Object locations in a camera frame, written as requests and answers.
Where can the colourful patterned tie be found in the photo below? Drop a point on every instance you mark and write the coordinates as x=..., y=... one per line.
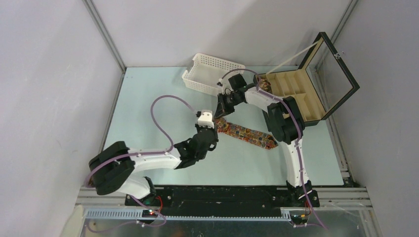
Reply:
x=254, y=137

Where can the black compartment tie box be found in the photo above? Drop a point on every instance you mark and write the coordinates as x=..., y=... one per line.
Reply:
x=320, y=84

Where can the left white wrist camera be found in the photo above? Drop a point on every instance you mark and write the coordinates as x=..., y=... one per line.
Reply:
x=205, y=119

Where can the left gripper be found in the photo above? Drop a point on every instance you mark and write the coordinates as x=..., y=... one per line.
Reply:
x=215, y=137

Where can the rolled tie far compartment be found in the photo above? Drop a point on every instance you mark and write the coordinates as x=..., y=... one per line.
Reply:
x=265, y=85

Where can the white perforated plastic basket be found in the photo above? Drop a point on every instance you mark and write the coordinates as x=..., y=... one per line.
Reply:
x=205, y=71

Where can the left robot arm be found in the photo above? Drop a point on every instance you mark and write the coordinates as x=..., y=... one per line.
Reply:
x=115, y=168

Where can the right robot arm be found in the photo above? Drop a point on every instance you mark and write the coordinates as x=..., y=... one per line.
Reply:
x=284, y=121

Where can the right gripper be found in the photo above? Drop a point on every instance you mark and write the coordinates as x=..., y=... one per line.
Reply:
x=223, y=108

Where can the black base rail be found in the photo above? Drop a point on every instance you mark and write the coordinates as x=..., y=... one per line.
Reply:
x=228, y=201

